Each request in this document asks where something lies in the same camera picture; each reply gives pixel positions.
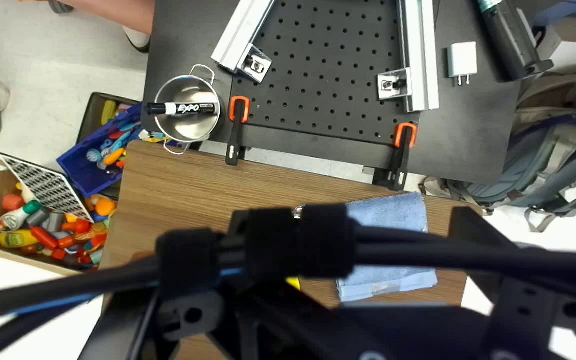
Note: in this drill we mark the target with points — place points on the orange black clamp near pot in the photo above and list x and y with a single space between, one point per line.
238 112

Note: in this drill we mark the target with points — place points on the black perforated breadboard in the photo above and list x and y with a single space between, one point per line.
321 94

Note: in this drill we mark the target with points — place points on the blue folded cloth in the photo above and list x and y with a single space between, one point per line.
391 212

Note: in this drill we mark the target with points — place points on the orange black clamp near cloth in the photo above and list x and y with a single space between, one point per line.
396 172

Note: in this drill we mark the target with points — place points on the small steel pot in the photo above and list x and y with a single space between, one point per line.
184 130

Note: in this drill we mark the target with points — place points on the black marker in pot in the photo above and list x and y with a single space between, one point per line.
180 108

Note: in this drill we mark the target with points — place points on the blue bin of toys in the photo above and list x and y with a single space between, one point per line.
92 164

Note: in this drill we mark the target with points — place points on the white power adapter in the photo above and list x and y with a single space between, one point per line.
462 62

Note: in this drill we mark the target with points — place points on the grey backpack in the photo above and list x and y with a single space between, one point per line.
541 160

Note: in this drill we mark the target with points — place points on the cardboard box of toys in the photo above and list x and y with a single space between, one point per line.
45 218

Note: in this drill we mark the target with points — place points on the short aluminium extrusion rail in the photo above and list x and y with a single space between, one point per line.
235 49

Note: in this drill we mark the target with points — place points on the long aluminium extrusion rail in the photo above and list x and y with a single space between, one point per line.
420 54

